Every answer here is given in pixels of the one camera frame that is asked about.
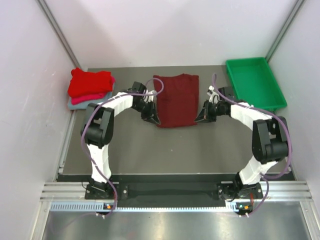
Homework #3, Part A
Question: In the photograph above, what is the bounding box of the corner aluminium post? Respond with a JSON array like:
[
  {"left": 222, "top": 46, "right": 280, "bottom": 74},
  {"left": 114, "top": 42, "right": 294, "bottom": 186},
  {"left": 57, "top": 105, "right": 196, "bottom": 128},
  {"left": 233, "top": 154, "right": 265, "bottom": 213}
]
[
  {"left": 265, "top": 0, "right": 306, "bottom": 63},
  {"left": 36, "top": 0, "right": 82, "bottom": 69}
]

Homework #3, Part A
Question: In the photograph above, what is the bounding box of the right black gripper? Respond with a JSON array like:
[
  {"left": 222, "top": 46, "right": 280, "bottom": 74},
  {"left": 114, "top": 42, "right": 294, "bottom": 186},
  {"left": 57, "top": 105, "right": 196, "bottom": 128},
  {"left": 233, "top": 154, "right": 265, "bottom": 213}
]
[{"left": 195, "top": 99, "right": 225, "bottom": 123}]

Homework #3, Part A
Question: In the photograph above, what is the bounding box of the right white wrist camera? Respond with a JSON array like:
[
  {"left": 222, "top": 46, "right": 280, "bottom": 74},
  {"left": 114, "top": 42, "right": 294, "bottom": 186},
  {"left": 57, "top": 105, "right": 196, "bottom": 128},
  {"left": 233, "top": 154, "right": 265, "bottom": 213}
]
[{"left": 207, "top": 85, "right": 220, "bottom": 104}]

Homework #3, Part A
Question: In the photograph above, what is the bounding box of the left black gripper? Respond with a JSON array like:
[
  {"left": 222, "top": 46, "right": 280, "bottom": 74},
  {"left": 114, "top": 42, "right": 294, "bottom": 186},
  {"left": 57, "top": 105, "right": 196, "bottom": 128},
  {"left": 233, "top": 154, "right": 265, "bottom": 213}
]
[{"left": 132, "top": 99, "right": 160, "bottom": 125}]

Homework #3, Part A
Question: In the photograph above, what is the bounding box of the folded grey blue t shirt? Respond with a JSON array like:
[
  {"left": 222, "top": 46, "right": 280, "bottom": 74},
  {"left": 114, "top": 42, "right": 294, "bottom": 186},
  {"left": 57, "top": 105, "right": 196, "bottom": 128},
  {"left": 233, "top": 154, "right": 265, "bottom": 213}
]
[{"left": 67, "top": 90, "right": 113, "bottom": 110}]

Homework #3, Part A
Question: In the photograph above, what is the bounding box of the left corner aluminium post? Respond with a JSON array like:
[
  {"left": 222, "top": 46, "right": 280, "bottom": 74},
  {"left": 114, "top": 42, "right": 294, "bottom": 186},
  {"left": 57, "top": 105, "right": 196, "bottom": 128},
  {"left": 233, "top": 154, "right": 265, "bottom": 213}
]
[{"left": 36, "top": 0, "right": 82, "bottom": 69}]

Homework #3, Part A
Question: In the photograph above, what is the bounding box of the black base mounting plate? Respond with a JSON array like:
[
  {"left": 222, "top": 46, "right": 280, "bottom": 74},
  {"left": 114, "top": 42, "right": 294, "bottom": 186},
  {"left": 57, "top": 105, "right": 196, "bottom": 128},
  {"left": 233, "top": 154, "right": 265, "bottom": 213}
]
[{"left": 84, "top": 181, "right": 263, "bottom": 201}]

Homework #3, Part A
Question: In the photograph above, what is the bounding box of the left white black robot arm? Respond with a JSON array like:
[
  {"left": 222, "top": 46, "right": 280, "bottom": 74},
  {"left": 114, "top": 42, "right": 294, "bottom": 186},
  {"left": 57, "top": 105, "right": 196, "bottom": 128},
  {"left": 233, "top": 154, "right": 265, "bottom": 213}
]
[{"left": 80, "top": 78, "right": 164, "bottom": 200}]

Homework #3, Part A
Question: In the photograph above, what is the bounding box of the green plastic bin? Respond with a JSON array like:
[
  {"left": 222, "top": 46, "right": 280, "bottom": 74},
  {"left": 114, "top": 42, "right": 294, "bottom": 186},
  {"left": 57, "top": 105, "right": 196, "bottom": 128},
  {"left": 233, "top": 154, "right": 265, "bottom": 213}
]
[{"left": 225, "top": 57, "right": 288, "bottom": 112}]

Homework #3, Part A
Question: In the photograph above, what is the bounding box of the aluminium frame rail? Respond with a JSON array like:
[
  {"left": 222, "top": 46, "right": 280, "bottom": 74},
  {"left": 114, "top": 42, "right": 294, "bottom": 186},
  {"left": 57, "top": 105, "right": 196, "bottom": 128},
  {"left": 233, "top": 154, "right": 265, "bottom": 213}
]
[{"left": 40, "top": 181, "right": 312, "bottom": 202}]

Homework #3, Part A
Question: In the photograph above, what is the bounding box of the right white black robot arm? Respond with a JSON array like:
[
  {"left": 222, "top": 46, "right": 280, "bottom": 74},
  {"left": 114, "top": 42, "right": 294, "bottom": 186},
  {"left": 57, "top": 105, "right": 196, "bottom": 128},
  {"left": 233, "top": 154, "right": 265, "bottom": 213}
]
[{"left": 195, "top": 85, "right": 289, "bottom": 202}]

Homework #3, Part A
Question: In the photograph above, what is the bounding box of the dark red t shirt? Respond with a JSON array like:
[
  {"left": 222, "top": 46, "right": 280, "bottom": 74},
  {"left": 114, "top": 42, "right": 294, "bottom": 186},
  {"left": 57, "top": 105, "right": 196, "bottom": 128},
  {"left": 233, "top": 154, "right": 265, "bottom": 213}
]
[{"left": 153, "top": 73, "right": 199, "bottom": 128}]

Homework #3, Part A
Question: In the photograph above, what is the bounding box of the slotted grey cable duct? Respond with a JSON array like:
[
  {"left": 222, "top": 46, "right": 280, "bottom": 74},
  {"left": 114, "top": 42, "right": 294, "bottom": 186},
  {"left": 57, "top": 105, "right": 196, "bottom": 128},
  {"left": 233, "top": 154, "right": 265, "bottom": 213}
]
[{"left": 50, "top": 202, "right": 239, "bottom": 213}]

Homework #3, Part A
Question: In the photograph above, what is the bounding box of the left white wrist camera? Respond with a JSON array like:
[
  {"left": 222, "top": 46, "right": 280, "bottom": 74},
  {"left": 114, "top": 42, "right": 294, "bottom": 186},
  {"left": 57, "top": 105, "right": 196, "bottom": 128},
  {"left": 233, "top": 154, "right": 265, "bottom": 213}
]
[{"left": 142, "top": 89, "right": 158, "bottom": 103}]

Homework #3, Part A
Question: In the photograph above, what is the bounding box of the folded bright red t shirt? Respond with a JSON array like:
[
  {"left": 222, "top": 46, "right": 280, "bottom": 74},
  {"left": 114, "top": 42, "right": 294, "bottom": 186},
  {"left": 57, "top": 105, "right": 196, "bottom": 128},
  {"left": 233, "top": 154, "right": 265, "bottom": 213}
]
[{"left": 67, "top": 68, "right": 113, "bottom": 98}]

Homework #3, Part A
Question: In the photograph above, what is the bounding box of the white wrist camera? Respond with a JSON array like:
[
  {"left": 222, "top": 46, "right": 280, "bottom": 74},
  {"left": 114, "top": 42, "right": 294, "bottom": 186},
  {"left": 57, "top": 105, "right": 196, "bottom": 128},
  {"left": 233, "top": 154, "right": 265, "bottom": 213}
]
[
  {"left": 207, "top": 85, "right": 220, "bottom": 104},
  {"left": 142, "top": 89, "right": 158, "bottom": 103}
]

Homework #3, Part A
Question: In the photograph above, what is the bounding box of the right corner aluminium post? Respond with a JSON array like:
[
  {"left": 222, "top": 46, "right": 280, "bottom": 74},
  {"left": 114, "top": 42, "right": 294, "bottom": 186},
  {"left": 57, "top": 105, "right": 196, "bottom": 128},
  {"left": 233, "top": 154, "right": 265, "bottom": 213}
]
[{"left": 265, "top": 0, "right": 306, "bottom": 63}]

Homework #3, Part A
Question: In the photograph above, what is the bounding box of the folded pink t shirt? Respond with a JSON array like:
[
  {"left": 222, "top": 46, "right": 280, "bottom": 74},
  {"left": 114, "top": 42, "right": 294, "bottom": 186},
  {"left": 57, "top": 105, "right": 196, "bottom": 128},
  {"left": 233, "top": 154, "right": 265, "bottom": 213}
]
[{"left": 67, "top": 75, "right": 116, "bottom": 106}]

